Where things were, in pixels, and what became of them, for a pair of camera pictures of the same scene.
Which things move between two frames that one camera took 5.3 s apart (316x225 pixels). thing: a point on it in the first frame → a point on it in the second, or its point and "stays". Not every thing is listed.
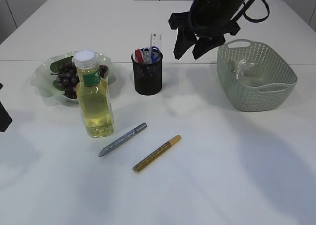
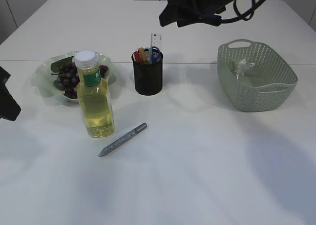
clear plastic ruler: (156, 39) stays
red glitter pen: (138, 55) stays
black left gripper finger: (5, 119) → (10, 108)
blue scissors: (156, 55) stays
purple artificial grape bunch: (64, 71) stays
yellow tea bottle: (93, 95) stays
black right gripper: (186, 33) → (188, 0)
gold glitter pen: (156, 153) → (142, 51)
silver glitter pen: (122, 139) stays
